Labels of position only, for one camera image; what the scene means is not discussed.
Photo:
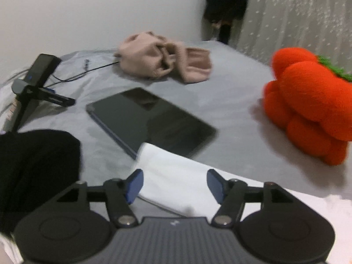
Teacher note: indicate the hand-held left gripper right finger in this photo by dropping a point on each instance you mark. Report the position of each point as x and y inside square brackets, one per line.
[216, 185]

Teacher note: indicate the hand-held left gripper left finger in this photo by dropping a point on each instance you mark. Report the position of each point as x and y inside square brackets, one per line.
[134, 184]

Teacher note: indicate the white sweatshirt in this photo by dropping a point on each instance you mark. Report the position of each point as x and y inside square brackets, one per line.
[176, 178]

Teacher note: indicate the grey bed sheet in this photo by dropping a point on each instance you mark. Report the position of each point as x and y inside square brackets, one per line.
[242, 154]

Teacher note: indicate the black tablet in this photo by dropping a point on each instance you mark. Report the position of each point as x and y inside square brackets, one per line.
[148, 121]

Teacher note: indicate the dark cloth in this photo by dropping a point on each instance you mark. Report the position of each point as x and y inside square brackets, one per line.
[35, 170]

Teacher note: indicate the orange pumpkin plush pillow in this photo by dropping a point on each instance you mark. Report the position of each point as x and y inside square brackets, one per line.
[310, 101]

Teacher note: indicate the crumpled pink beige garment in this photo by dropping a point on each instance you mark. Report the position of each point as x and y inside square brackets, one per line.
[154, 57]

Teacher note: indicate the black device on stand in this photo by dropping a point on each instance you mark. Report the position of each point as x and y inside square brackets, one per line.
[38, 71]

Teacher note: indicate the black hanging garment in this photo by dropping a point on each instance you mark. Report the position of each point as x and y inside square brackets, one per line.
[225, 0]

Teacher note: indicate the grey star-print curtain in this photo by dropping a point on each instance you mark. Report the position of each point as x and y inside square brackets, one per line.
[297, 13]

